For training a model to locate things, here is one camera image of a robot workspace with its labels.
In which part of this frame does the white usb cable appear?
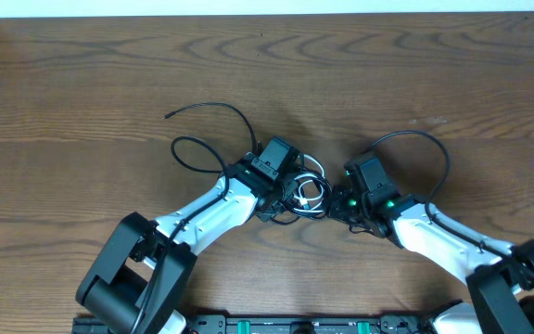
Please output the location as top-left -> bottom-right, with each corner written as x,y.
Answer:
292,153 -> 327,215

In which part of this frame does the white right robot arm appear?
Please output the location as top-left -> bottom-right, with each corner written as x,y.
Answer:
327,152 -> 534,334

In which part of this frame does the left camera black cable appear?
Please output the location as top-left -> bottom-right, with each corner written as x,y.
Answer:
127,135 -> 231,334

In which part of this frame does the thin black cable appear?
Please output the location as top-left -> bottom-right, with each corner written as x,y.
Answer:
162,101 -> 336,226

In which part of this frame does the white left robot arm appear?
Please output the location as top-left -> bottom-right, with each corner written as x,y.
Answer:
75,137 -> 300,333

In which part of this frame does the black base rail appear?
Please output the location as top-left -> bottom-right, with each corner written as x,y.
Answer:
71,313 -> 435,334

